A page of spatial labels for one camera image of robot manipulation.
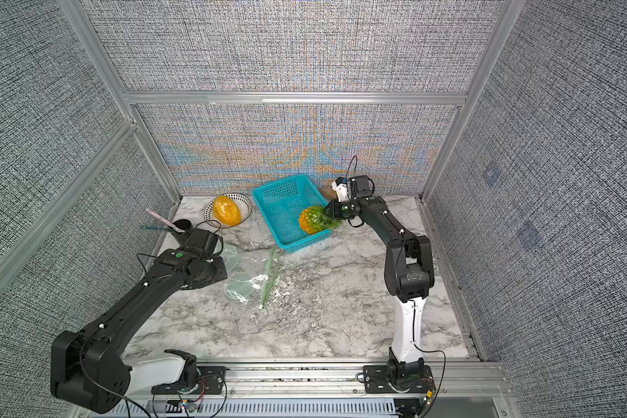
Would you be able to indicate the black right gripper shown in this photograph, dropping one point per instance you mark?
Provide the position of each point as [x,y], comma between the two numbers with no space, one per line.
[333,212]

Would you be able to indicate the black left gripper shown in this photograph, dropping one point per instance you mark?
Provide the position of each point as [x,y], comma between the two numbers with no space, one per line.
[222,273]

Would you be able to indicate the clear zip-top bag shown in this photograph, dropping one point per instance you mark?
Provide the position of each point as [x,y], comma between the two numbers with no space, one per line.
[251,275]

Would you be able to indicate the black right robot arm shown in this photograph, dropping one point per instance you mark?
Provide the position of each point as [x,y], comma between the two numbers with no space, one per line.
[408,271]

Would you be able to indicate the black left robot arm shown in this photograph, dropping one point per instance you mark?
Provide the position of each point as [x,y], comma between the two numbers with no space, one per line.
[87,369]

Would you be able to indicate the black cup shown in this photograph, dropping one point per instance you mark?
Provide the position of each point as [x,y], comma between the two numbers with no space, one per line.
[182,238]

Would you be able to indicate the teal plastic basket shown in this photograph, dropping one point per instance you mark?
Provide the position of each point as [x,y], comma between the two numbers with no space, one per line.
[281,202]

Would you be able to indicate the yellow crumbed bread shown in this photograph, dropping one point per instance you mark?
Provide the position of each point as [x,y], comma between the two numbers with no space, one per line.
[226,211]

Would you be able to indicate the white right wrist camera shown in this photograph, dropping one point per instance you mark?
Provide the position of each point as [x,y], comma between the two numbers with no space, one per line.
[340,187]

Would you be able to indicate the pink handled utensil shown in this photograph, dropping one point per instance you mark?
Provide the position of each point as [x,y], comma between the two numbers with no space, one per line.
[164,220]

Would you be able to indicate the green handled utensil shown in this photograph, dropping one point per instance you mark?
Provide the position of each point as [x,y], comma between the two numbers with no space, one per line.
[157,228]

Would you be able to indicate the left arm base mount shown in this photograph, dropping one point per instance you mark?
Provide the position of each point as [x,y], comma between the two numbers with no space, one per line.
[193,379]

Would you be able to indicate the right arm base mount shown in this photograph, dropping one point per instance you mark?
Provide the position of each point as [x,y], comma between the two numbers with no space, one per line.
[398,378]

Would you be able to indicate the aluminium enclosure frame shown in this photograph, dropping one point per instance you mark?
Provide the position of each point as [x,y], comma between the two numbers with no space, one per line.
[14,260]

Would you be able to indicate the aluminium front rail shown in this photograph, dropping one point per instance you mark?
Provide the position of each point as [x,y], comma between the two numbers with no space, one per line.
[447,379]

